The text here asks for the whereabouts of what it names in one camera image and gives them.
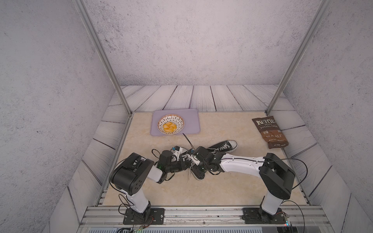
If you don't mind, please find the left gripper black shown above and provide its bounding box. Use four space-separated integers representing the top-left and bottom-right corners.
165 159 192 174

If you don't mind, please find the black canvas sneaker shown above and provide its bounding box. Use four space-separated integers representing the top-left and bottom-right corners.
207 140 238 154
190 165 205 181

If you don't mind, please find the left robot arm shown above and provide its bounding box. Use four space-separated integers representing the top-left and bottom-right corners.
109 146 192 214

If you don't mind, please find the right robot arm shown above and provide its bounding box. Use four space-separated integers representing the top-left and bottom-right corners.
191 147 295 216

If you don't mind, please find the yellow bread roll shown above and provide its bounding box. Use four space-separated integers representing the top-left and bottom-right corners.
163 122 177 133

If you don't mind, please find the patterned ceramic bowl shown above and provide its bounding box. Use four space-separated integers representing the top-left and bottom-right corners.
157 114 185 135

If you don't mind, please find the lavender tray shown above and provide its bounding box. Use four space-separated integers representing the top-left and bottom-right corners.
151 109 200 136

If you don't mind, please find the brown potato chips bag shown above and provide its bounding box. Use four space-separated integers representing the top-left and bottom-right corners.
252 116 288 149

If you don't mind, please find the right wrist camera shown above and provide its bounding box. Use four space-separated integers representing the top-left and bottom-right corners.
184 149 200 166

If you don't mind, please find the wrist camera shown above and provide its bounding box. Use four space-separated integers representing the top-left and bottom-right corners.
184 149 200 166
171 146 184 162

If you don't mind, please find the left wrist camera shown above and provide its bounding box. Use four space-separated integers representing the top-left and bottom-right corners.
171 146 184 162

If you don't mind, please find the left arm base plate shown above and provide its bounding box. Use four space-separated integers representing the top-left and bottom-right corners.
123 208 165 226

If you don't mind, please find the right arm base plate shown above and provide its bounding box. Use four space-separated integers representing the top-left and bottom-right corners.
241 207 288 225

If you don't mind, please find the aluminium front rail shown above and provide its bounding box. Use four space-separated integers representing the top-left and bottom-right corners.
78 205 334 233

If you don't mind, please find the right aluminium frame post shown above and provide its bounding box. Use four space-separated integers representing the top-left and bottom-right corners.
265 0 332 115

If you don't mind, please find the aluminium frame post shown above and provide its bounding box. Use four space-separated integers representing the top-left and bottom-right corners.
265 0 332 115
73 0 132 116

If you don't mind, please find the left aluminium frame post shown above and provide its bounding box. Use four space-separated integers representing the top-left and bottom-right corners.
73 0 132 116

